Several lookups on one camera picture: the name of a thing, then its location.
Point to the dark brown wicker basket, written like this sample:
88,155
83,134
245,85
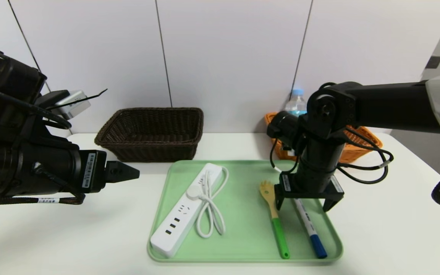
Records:
151,133

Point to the clear water bottle blue label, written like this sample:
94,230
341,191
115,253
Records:
296,105

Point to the white marker blue cap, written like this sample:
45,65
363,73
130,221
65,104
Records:
311,229

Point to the light green plastic tray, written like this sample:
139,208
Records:
243,236

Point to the orange wicker basket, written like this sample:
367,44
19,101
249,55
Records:
357,152

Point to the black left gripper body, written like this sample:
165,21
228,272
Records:
91,171

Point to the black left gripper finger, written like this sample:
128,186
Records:
122,172

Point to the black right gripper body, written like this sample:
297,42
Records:
308,191

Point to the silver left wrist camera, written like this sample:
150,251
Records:
75,105

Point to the dark wall fixture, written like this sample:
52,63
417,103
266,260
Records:
433,62

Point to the thin black zip tie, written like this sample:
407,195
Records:
94,94

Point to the white power strip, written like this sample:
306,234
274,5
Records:
181,217

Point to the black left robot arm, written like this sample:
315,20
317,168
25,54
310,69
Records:
13,164

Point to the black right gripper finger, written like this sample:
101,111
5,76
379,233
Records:
330,204
279,198

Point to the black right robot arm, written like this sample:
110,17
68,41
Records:
388,107

